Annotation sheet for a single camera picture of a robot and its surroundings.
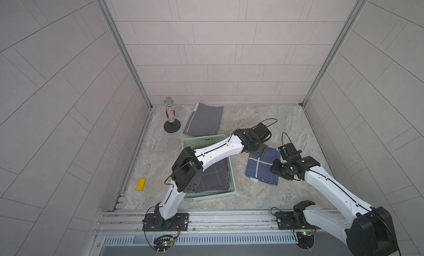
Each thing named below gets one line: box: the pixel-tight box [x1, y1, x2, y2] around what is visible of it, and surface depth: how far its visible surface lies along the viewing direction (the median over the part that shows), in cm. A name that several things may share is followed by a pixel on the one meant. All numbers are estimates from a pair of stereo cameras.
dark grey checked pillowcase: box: [199, 158, 231, 192], surface depth 80 cm
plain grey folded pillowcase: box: [183, 103, 224, 137], surface depth 108 cm
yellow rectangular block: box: [136, 177, 147, 191], surface depth 82 cm
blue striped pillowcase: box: [245, 146, 280, 186], surface depth 87 cm
